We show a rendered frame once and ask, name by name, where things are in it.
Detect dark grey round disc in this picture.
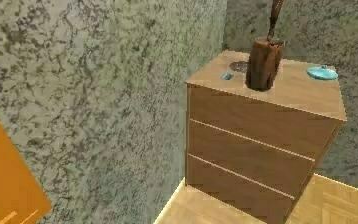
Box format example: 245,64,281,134
228,60,249,73

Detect turquoise round dish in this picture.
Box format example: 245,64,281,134
306,64,339,81

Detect light wooden chest of drawers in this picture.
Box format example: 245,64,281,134
184,49,348,224

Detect brown plant pot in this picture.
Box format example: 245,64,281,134
245,36,286,92

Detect brown plant stem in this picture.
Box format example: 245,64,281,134
266,0,285,42

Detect orange wooden door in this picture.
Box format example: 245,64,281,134
0,104,54,224

